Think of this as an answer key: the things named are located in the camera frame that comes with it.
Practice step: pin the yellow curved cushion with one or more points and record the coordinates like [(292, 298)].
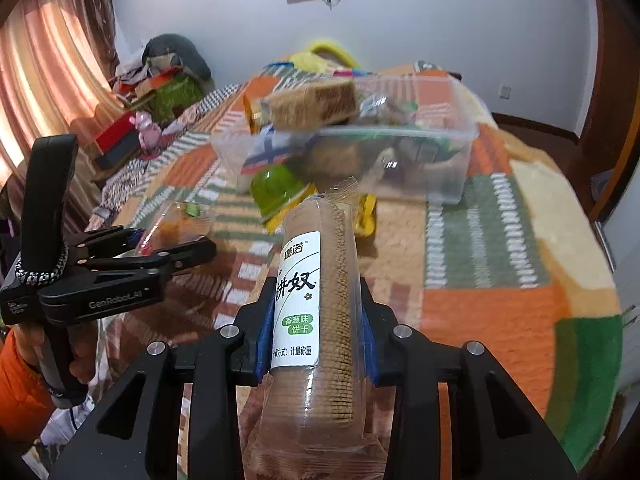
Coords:
[(325, 55)]

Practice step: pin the pink orange striped curtain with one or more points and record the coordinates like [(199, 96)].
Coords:
[(40, 60)]

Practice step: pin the white wall outlet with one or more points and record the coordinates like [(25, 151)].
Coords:
[(505, 91)]

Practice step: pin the clear plastic storage container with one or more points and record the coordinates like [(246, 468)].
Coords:
[(425, 160)]

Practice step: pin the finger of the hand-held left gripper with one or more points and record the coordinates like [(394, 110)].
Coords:
[(112, 245), (185, 257)]

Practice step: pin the red box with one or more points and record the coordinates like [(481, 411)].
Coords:
[(117, 135)]

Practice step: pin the grey cloth bundle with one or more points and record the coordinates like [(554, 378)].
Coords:
[(175, 50)]

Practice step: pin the clear packet of orange snacks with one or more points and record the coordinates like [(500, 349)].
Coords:
[(172, 227)]

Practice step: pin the patchwork blanket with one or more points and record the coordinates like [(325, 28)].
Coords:
[(475, 310)]

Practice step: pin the brown wooden door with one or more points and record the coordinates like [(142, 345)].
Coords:
[(617, 85)]

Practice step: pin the biscuit tube with purple label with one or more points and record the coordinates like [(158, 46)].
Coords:
[(315, 102)]

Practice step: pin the biscuit tube with green label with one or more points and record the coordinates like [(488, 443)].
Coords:
[(310, 310)]

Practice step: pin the green jelly cup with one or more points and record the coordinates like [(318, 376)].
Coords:
[(275, 192)]

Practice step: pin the orange snack packet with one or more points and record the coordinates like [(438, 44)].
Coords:
[(250, 115)]

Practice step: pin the pink toy bunny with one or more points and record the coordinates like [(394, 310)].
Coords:
[(146, 132)]

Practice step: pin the purple and white snack packet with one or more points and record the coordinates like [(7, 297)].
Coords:
[(267, 152)]

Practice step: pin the pile of clutter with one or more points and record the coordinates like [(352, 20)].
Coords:
[(137, 80)]

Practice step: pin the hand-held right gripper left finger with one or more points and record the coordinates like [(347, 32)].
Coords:
[(262, 355)]

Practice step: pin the green bag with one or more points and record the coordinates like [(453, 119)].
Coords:
[(177, 97)]

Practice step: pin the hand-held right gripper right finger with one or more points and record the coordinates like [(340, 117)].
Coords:
[(371, 355)]

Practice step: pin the dark floral cloth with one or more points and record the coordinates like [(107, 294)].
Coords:
[(120, 190)]

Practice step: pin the person's left hand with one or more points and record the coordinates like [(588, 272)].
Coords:
[(84, 355)]

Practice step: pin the black white checkered cloth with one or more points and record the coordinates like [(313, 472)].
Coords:
[(222, 94)]

